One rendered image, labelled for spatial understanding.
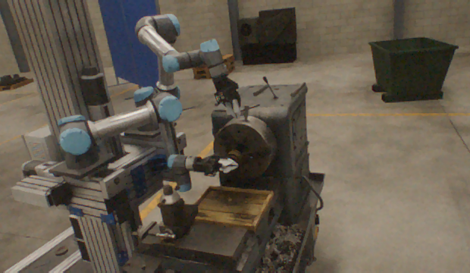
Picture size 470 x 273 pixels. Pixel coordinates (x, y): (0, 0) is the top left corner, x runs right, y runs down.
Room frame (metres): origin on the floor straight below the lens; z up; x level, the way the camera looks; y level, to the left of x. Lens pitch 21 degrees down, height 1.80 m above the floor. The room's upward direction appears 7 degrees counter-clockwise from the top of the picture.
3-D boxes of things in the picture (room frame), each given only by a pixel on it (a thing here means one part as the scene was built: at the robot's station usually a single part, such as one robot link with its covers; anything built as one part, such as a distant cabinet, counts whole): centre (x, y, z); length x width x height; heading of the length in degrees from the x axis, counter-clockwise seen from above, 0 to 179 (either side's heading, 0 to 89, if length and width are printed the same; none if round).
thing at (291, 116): (2.09, -0.19, 1.06); 0.59 x 0.48 x 0.39; 156
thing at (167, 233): (1.22, 0.27, 0.99); 0.20 x 0.10 x 0.05; 156
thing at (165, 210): (1.20, 0.27, 1.07); 0.07 x 0.07 x 0.10; 66
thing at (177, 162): (1.63, 0.29, 1.08); 0.11 x 0.08 x 0.09; 65
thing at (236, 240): (1.17, 0.22, 0.95); 0.43 x 0.17 x 0.05; 66
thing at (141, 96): (2.02, 0.49, 1.33); 0.13 x 0.12 x 0.14; 122
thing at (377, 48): (5.87, -3.00, 0.43); 1.34 x 0.94 x 0.85; 171
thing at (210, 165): (1.55, 0.15, 1.08); 0.12 x 0.09 x 0.08; 65
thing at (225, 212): (1.48, 0.07, 0.89); 0.36 x 0.30 x 0.04; 66
